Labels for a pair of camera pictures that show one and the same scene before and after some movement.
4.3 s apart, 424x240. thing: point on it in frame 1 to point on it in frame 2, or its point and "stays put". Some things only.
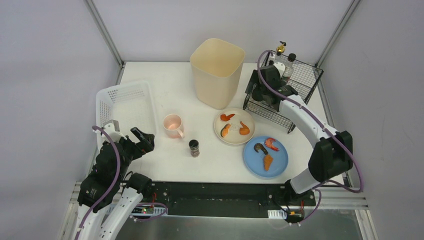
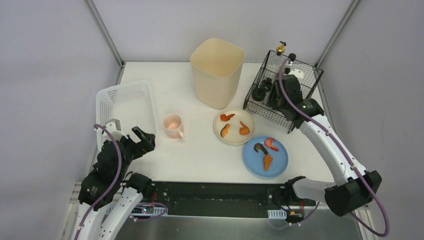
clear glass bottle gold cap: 280,49 stays put
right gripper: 260,84 to 276,96
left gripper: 135,145 stays put
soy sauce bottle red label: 289,67 stays put
